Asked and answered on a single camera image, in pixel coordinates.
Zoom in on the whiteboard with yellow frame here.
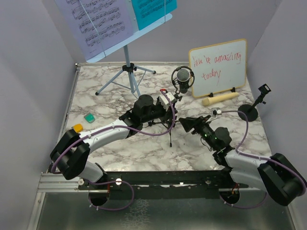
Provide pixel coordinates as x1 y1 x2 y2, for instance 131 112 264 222
189 39 247 98

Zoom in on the yellow eraser block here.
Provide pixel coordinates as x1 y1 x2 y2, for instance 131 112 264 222
72 124 83 133

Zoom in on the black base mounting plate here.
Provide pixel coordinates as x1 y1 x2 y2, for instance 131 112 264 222
79 169 248 200

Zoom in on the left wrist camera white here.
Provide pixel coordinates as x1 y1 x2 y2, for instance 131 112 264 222
158 89 177 111

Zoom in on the green eraser block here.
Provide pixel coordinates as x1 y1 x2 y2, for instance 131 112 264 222
84 113 95 124

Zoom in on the light blue music stand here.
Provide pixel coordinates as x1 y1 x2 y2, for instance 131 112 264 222
86 13 172 96

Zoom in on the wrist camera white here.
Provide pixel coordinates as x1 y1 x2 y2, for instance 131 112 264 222
158 89 177 111
212 108 223 117

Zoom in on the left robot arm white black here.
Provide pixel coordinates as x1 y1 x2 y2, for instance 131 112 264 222
50 91 179 189

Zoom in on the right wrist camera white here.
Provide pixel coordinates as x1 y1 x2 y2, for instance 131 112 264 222
212 108 223 117

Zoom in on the lilac sheet music page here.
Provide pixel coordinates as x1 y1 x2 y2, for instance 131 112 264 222
55 0 133 60

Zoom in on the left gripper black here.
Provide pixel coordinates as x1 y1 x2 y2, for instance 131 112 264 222
142 101 177 124

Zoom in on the black round-base mic stand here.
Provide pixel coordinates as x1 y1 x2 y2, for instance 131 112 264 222
237 84 271 122

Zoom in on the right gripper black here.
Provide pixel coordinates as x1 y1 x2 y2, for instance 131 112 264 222
179 115 217 150

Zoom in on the cream toy microphone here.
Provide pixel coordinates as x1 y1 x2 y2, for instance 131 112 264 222
201 92 239 106

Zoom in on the cyan sheet music page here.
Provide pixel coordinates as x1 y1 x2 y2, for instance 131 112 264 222
131 0 177 30

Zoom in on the aluminium rail frame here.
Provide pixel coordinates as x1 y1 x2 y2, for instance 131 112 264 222
27 63 81 230

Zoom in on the black studio microphone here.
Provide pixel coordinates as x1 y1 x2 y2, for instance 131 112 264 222
167 66 196 147

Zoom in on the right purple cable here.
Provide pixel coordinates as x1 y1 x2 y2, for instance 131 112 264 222
218 109 307 209

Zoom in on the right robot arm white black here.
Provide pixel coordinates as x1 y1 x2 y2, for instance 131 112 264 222
179 116 307 206

